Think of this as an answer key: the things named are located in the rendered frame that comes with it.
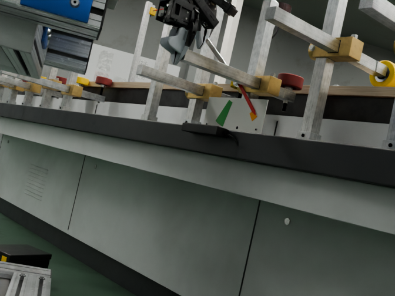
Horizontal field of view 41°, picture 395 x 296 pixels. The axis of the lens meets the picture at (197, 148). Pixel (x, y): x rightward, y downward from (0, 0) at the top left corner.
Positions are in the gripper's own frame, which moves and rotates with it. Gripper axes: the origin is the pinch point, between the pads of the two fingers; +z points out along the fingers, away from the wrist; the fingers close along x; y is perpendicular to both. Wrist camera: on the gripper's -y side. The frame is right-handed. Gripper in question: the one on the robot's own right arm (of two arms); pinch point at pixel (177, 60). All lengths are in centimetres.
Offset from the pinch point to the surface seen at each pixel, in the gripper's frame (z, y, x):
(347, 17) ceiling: -253, -567, -402
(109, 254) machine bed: 72, -51, -93
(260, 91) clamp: 0.3, -28.6, 2.4
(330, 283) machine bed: 49, -51, 23
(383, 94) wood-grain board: -5, -50, 28
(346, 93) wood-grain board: -5, -50, 16
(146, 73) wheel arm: 1.6, -6.1, -23.5
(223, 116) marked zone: 8.5, -28.6, -11.2
